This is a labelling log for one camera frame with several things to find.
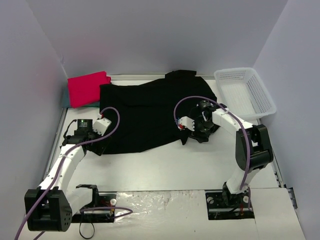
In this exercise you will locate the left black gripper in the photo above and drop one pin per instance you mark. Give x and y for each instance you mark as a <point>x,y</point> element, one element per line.
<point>100,144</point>

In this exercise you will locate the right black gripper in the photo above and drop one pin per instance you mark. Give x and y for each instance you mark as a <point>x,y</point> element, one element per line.
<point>199,132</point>

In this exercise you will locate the black t shirt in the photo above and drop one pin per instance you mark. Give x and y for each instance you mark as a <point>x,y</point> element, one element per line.
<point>143,115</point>

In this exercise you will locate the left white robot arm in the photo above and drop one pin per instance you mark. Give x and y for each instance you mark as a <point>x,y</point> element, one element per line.
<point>49,207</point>

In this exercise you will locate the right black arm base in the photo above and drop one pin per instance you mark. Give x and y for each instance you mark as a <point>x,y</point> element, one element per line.
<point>219,210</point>

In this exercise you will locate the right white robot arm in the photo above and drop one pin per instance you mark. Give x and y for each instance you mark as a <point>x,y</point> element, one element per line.
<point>253,149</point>

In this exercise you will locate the folded teal t shirt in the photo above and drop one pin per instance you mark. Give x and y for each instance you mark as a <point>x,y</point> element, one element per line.
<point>66,101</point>

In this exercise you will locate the white plastic basket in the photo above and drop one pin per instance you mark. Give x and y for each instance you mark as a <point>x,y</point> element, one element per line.
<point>245,94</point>

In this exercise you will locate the folded red t shirt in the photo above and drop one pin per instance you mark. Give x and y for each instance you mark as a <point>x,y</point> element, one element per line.
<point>85,89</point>

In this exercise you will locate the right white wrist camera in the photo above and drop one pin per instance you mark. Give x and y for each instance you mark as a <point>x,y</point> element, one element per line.
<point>186,123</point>

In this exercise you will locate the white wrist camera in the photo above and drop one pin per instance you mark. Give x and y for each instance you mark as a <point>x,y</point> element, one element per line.
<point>101,125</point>
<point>186,123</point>

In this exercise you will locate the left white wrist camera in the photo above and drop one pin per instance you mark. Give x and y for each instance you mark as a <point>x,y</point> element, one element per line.
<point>101,125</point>

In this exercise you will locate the aluminium table rail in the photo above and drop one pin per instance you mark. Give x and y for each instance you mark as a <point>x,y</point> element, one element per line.
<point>137,77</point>

